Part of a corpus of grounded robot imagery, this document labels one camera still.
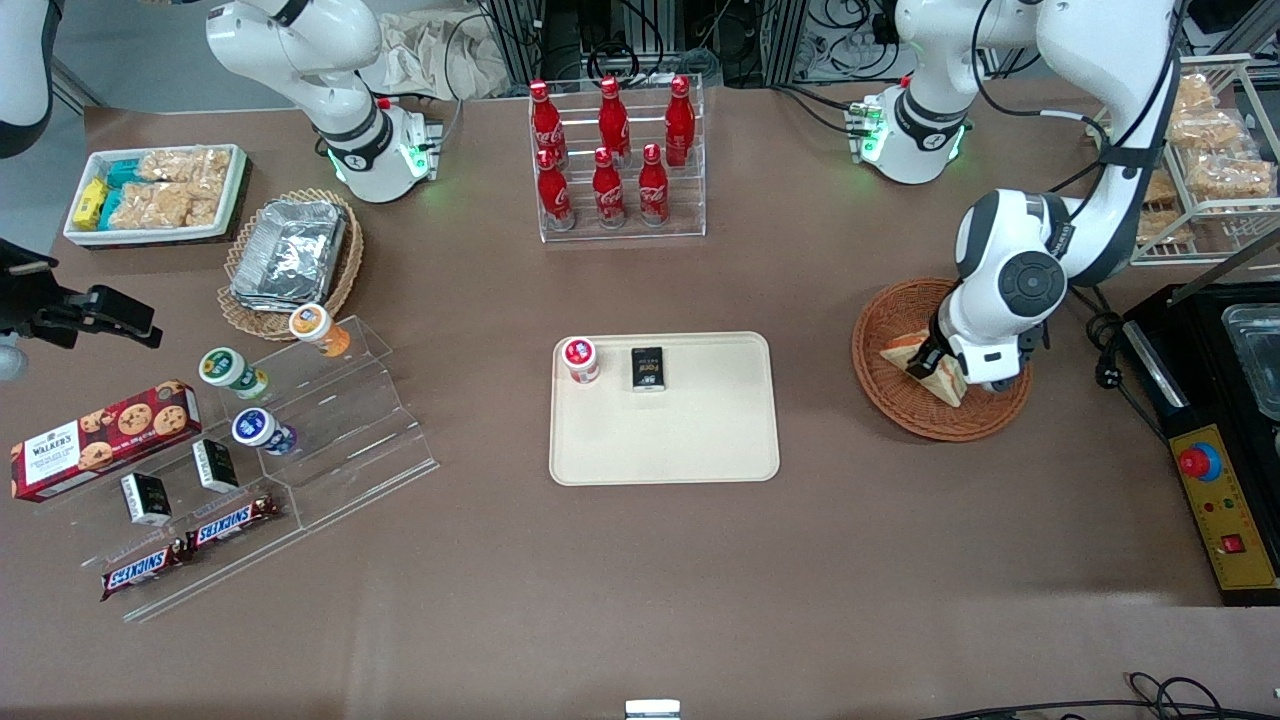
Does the crumpled beige cloth bag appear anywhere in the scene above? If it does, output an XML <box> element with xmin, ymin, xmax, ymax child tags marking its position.
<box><xmin>357</xmin><ymin>10</ymin><xmax>513</xmax><ymax>102</ymax></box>

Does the yellow snack packet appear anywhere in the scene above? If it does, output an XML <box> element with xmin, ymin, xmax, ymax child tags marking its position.
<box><xmin>72</xmin><ymin>177</ymin><xmax>110</xmax><ymax>230</ymax></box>

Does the beige plastic tray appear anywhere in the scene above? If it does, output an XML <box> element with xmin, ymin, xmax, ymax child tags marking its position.
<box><xmin>548</xmin><ymin>331</ymin><xmax>781</xmax><ymax>487</ymax></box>

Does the red cola bottle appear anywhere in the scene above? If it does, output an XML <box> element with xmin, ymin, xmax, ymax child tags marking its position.
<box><xmin>528</xmin><ymin>80</ymin><xmax>569</xmax><ymax>167</ymax></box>
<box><xmin>597</xmin><ymin>76</ymin><xmax>632</xmax><ymax>167</ymax></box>
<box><xmin>591</xmin><ymin>147</ymin><xmax>628</xmax><ymax>230</ymax></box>
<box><xmin>637</xmin><ymin>143</ymin><xmax>672</xmax><ymax>228</ymax></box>
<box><xmin>664</xmin><ymin>75</ymin><xmax>697</xmax><ymax>168</ymax></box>
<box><xmin>536</xmin><ymin>148</ymin><xmax>577</xmax><ymax>232</ymax></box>

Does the red Walkers cookie box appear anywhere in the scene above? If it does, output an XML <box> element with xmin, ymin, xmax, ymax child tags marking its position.
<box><xmin>9</xmin><ymin>379</ymin><xmax>204</xmax><ymax>504</ymax></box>

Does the light woven scalloped basket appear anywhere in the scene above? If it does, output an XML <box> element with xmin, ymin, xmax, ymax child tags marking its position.
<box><xmin>217</xmin><ymin>187</ymin><xmax>365</xmax><ymax>343</ymax></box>

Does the black power cable with plug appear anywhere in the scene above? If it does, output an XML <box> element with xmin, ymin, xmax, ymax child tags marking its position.
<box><xmin>1068</xmin><ymin>285</ymin><xmax>1173</xmax><ymax>443</ymax></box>

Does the black cable at table edge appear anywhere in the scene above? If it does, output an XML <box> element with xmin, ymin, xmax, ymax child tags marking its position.
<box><xmin>918</xmin><ymin>671</ymin><xmax>1280</xmax><ymax>720</ymax></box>

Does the clear acrylic stepped stand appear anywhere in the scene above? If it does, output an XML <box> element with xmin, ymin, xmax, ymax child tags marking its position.
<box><xmin>38</xmin><ymin>314</ymin><xmax>440</xmax><ymax>624</ymax></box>

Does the black countertop machine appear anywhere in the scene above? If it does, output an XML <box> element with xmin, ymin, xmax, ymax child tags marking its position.
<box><xmin>1120</xmin><ymin>283</ymin><xmax>1280</xmax><ymax>441</ymax></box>

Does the orange yogurt cup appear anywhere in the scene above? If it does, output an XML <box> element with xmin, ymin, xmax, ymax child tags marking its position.
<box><xmin>289</xmin><ymin>303</ymin><xmax>352</xmax><ymax>359</ymax></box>

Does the yellow panel control box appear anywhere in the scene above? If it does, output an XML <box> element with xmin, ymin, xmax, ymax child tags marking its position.
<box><xmin>1166</xmin><ymin>424</ymin><xmax>1280</xmax><ymax>608</ymax></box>

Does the green yogurt cup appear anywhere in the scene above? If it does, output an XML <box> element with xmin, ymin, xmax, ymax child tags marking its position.
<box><xmin>198</xmin><ymin>346</ymin><xmax>270</xmax><ymax>402</ymax></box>

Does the triangle sandwich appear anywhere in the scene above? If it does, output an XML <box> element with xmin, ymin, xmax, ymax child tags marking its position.
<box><xmin>880</xmin><ymin>330</ymin><xmax>970</xmax><ymax>409</ymax></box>

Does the red yogurt cup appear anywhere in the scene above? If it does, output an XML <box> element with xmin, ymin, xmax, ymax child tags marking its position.
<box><xmin>561</xmin><ymin>337</ymin><xmax>602</xmax><ymax>386</ymax></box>

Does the Snickers chocolate bar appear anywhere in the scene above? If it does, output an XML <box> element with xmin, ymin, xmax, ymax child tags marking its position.
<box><xmin>184</xmin><ymin>494</ymin><xmax>282</xmax><ymax>552</ymax></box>
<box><xmin>99</xmin><ymin>543</ymin><xmax>193</xmax><ymax>602</ymax></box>

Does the blue yogurt cup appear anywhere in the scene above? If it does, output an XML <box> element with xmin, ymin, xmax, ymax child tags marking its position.
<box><xmin>231</xmin><ymin>407</ymin><xmax>299</xmax><ymax>457</ymax></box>

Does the white rectangular snack bin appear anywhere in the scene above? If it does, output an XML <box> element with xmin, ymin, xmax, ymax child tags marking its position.
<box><xmin>63</xmin><ymin>144</ymin><xmax>250</xmax><ymax>250</ymax></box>

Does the stack of foil containers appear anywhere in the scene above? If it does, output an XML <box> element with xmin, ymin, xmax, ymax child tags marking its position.
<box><xmin>230</xmin><ymin>199</ymin><xmax>349</xmax><ymax>312</ymax></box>

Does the red emergency stop button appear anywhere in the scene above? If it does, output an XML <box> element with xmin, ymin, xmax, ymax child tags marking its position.
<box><xmin>1177</xmin><ymin>441</ymin><xmax>1223</xmax><ymax>484</ymax></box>

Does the clear rice cracker packet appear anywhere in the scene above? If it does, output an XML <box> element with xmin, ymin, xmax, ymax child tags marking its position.
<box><xmin>137</xmin><ymin>147</ymin><xmax>234</xmax><ymax>187</ymax></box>
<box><xmin>114</xmin><ymin>181</ymin><xmax>222</xmax><ymax>230</ymax></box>

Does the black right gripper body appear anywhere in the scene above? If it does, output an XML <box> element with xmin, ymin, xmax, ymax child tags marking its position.
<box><xmin>0</xmin><ymin>238</ymin><xmax>93</xmax><ymax>351</ymax></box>

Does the clear plastic container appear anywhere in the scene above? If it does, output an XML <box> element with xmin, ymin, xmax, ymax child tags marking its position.
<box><xmin>1221</xmin><ymin>304</ymin><xmax>1280</xmax><ymax>423</ymax></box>

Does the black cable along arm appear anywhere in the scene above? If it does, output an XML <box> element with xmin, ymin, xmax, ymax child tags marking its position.
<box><xmin>972</xmin><ymin>0</ymin><xmax>1187</xmax><ymax>201</ymax></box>

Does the clear acrylic bottle rack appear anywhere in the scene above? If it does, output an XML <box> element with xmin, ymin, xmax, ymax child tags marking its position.
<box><xmin>527</xmin><ymin>73</ymin><xmax>708</xmax><ymax>245</ymax></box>

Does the white wire shelf rack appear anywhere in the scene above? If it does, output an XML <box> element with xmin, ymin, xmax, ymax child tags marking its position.
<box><xmin>1090</xmin><ymin>54</ymin><xmax>1280</xmax><ymax>267</ymax></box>

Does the round brown wicker basket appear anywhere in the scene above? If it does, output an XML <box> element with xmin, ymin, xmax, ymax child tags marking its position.
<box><xmin>852</xmin><ymin>277</ymin><xmax>1033</xmax><ymax>443</ymax></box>

